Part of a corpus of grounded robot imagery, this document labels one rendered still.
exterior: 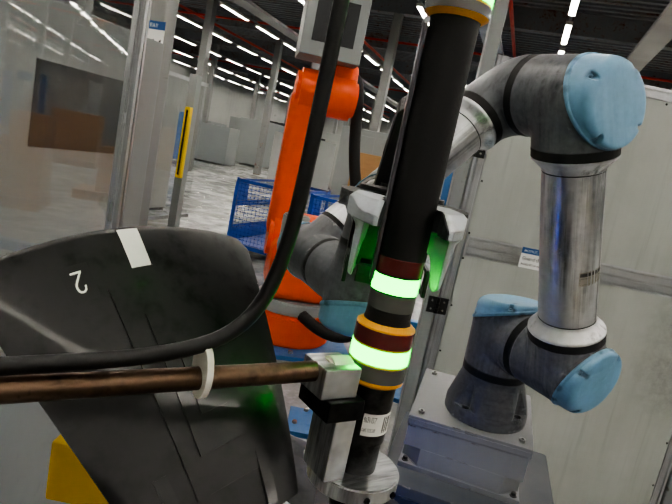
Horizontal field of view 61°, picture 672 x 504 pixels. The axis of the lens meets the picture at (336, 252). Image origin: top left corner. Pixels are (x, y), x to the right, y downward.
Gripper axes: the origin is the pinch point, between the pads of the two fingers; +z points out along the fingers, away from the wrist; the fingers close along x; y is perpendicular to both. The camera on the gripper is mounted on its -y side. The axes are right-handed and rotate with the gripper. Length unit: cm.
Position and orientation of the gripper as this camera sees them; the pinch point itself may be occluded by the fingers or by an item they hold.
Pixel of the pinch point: (413, 215)
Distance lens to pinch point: 37.1
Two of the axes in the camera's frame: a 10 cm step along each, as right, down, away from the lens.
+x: -9.8, -2.0, -0.1
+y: -2.0, 9.6, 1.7
